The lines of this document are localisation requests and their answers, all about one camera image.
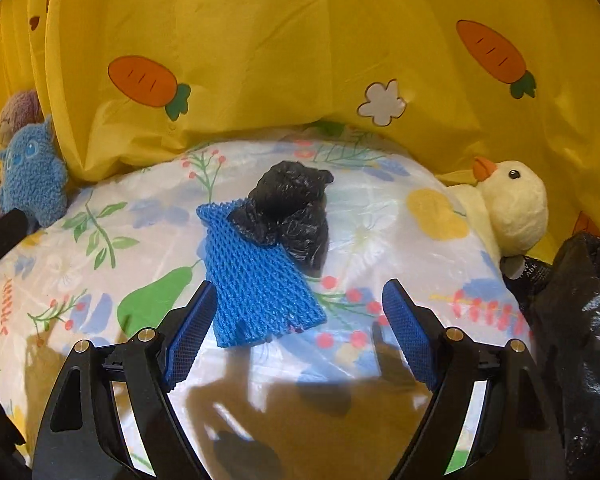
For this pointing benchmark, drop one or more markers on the blue furry plush toy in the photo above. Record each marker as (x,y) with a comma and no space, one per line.
(32,175)

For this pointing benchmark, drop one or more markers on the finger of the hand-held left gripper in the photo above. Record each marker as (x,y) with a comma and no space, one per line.
(2,240)

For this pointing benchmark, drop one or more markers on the yellow duck plush toy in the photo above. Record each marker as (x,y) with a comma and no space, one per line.
(515,205)

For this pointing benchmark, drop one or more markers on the white floral blanket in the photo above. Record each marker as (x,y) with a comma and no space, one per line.
(380,240)

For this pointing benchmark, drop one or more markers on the blue foam net sleeve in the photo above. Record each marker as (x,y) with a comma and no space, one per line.
(250,290)

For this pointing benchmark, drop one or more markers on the yellow carrot print curtain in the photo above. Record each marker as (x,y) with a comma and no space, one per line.
(305,35)

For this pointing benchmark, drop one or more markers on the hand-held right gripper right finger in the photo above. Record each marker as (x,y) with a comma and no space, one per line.
(410,335)

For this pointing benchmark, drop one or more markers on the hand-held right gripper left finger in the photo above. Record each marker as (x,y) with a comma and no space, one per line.
(190,330)

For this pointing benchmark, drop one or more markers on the large black garbage bag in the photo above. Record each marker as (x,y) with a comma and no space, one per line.
(575,335)

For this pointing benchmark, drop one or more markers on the black plastic bag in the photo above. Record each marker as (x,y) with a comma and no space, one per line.
(290,200)

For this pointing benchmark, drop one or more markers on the purple bear plush toy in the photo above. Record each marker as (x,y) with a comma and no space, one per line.
(17,110)

